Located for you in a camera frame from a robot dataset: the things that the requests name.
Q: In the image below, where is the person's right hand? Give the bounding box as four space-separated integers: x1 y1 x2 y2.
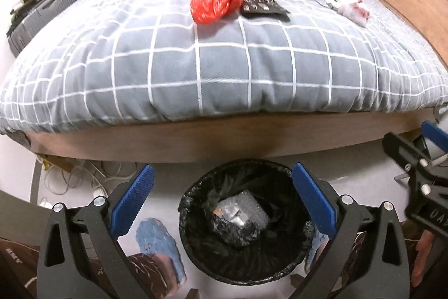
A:
412 230 436 288

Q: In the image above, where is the black lined waste bin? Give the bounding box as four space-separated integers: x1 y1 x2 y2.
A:
178 159 316 286

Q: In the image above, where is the grey ribbed suitcase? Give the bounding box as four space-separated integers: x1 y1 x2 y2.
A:
7 0 78 58

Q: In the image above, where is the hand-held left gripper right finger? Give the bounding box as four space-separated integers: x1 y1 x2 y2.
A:
291 162 410 299

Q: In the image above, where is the clear bubble wrap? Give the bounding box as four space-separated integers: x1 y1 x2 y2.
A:
212 190 270 230

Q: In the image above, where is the person's left leg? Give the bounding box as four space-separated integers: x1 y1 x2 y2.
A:
124 252 176 299

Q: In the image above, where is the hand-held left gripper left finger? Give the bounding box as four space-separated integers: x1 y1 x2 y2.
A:
37 164 156 299

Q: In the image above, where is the tangle of white cables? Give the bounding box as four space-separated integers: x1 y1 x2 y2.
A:
38 159 138 209

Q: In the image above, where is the bed with grey grid sheet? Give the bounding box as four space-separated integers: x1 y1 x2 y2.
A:
0 0 448 138

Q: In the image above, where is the black snack packet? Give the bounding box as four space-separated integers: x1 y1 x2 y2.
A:
240 0 290 17

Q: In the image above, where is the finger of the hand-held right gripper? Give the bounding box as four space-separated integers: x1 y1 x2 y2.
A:
421 110 448 159
382 133 442 196

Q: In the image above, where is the crumpled white tissue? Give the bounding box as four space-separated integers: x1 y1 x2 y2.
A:
332 0 372 27

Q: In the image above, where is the blue slipper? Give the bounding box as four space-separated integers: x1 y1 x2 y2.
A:
136 218 186 286
304 229 330 272

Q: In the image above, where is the wooden bed frame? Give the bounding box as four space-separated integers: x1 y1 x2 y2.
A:
24 0 448 163

